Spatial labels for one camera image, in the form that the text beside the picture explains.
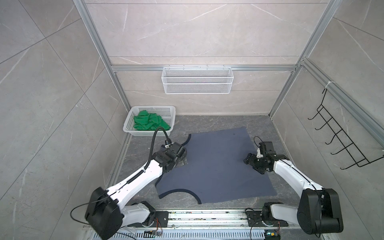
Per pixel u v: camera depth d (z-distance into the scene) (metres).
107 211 0.38
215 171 0.94
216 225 0.73
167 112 1.15
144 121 1.09
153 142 0.58
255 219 0.73
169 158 0.58
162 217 0.73
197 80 1.01
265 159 0.65
